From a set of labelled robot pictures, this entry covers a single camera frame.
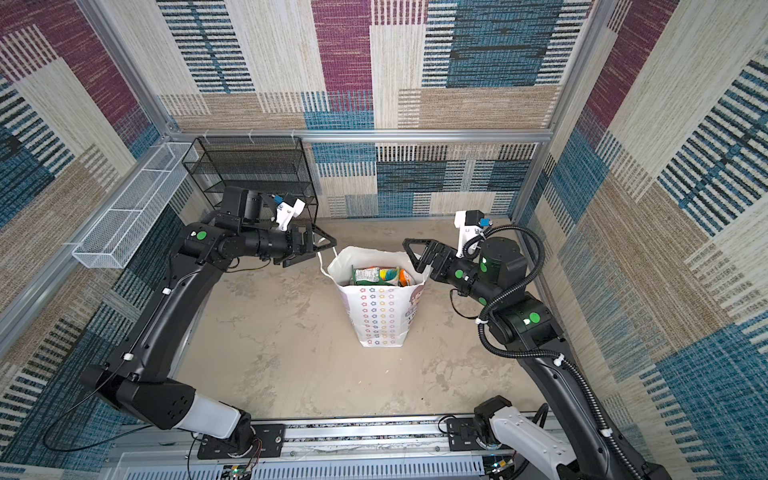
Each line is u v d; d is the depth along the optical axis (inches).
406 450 28.7
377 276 32.7
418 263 21.2
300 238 23.5
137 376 15.6
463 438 28.7
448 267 21.3
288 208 25.1
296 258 23.7
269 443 28.9
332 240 25.5
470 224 21.5
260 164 33.5
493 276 17.9
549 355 16.4
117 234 28.3
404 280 32.8
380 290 28.3
